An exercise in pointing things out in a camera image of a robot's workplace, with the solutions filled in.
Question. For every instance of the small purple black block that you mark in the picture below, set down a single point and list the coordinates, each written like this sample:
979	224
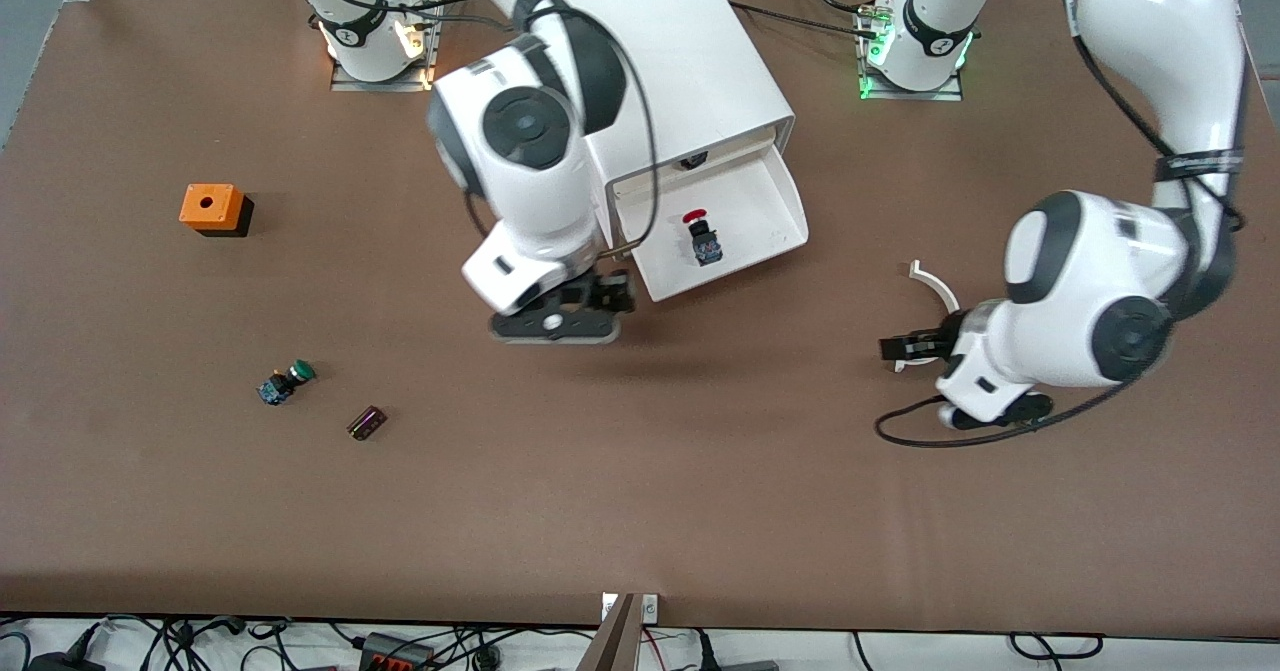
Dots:
366	423

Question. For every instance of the black orange power strip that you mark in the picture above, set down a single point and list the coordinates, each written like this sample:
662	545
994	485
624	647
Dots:
395	656

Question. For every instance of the red push button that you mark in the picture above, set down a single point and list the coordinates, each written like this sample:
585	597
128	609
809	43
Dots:
705	241

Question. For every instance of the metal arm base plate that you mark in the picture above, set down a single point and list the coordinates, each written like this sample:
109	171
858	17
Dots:
910	95
380	86

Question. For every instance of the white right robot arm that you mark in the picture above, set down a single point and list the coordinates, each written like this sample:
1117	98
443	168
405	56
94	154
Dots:
530	181

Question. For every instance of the white curved plastic arc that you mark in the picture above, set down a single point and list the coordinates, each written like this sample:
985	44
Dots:
940	289

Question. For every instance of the green push button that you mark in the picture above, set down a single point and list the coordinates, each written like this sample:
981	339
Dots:
285	383

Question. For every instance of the small white clamp plate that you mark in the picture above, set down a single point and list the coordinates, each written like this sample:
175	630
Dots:
650	607
608	606

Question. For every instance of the orange box with hole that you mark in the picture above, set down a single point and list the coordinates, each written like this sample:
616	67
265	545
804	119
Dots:
208	206

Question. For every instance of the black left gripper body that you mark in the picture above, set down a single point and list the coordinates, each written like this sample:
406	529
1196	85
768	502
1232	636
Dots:
938	341

